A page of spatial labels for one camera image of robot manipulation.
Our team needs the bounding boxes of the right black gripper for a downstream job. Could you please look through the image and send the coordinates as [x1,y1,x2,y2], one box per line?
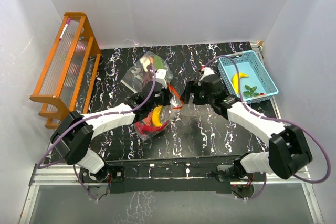
[181,81,215,105]

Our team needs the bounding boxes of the clear zip bag red slider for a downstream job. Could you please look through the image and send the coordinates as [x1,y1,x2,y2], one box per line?
[133,84,184,141]

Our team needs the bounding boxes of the yellow fake banana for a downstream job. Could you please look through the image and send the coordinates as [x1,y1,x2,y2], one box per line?
[232,72,249,94]
[152,106,163,127]

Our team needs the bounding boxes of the red fake chili pepper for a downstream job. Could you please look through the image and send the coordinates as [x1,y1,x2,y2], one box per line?
[135,122,169,134]

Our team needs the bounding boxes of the fake cherry tomato vine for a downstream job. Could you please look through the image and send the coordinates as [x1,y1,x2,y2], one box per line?
[243,85,265,98]

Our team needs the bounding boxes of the light blue plastic basket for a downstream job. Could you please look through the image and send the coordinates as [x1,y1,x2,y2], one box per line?
[218,50,279,104]

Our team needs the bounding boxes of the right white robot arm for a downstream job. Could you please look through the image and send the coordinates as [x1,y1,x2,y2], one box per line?
[181,74,312,180]

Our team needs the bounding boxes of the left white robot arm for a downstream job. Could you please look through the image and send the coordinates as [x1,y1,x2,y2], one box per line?
[51,81,172,182]

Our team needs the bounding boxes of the clear bag with green leaf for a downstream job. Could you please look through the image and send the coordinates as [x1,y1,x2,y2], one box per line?
[121,51,173,93]

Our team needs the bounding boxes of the orange wooden rack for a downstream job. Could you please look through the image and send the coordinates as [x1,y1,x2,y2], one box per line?
[30,12,101,129]

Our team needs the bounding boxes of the pink white marker pen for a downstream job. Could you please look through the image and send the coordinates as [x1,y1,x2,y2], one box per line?
[59,18,71,41]

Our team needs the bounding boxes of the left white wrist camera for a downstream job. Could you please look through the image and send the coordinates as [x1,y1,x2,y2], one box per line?
[155,69,167,88]

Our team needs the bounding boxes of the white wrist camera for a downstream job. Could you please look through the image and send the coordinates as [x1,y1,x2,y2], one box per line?
[155,69,167,88]
[199,66,215,82]

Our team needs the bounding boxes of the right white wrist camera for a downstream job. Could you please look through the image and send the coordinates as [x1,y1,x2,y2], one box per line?
[199,66,215,82]

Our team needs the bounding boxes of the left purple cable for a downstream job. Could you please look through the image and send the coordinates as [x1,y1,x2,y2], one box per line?
[36,64,158,169]

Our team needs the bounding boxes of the purple cable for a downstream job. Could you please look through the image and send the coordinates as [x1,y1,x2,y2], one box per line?
[36,64,158,169]
[202,55,332,184]

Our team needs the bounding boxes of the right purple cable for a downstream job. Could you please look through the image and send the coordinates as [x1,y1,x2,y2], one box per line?
[202,55,332,184]

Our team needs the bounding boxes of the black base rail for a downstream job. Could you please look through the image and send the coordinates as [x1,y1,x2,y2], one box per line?
[78,155,266,196]

